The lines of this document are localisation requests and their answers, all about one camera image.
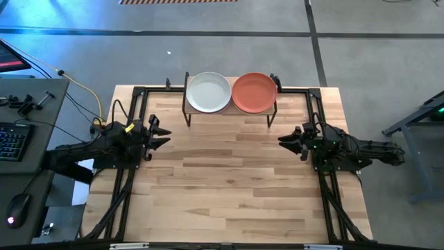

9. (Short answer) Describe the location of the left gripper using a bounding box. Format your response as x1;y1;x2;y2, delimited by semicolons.
130;114;173;163

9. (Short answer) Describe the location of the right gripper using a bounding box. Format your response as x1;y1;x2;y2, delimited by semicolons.
277;121;336;164

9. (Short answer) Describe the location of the orange plate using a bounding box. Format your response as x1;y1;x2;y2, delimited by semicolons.
231;72;278;115

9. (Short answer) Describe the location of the pale green plate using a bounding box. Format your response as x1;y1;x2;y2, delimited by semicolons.
186;72;232;114

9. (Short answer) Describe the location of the wooden shelf with black legs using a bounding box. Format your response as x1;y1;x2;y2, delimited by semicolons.
182;72;282;128

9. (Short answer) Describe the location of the white paper sheet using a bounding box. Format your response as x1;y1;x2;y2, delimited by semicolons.
71;158;96;206

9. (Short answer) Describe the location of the grey metal stand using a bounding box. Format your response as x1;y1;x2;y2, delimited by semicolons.
381;89;444;204

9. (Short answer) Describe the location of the grey desk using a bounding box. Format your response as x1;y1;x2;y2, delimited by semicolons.
0;78;70;244

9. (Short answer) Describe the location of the black desk clamp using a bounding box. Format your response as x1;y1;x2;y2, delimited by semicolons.
6;90;56;119

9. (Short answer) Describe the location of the small silver bolt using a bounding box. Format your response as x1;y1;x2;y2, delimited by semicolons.
40;222;55;237

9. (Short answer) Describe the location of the backlit black keyboard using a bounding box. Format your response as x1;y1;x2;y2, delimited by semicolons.
0;122;35;163

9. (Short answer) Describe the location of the black device with green light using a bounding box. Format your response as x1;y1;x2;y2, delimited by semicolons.
429;103;444;122

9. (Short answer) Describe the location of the black computer mouse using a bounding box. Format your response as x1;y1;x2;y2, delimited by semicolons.
5;193;31;230

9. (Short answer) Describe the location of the computer monitor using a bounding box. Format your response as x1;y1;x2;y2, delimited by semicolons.
0;39;32;74

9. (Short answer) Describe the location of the black looped cable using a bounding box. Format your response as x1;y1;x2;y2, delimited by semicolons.
311;111;334;132
110;99;130;130

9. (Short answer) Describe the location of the black aluminium table frame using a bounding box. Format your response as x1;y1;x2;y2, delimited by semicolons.
78;86;374;244

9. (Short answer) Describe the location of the yellow cable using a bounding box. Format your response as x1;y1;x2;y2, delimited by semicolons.
0;37;105;129

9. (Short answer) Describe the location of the black strap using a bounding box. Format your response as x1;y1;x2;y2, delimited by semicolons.
41;151;94;185

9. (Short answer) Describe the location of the silver bracket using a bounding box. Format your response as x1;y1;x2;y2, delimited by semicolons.
303;244;343;250
110;242;150;250

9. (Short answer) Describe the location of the black floor cable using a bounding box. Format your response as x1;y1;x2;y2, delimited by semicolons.
20;55;105;121

